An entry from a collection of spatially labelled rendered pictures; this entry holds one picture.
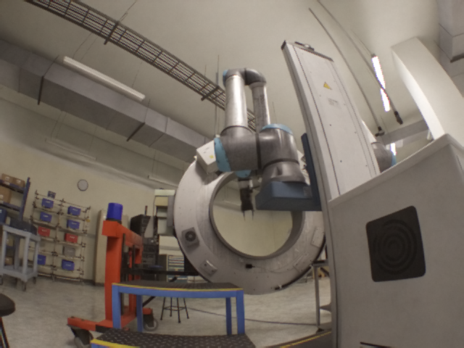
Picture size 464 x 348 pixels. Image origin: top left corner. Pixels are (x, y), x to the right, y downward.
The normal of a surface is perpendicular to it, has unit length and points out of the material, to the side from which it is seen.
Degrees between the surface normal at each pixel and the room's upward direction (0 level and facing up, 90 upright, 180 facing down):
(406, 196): 90
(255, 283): 90
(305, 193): 90
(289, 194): 90
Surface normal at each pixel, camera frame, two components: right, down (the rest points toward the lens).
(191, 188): 0.15, -0.41
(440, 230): -0.96, -0.09
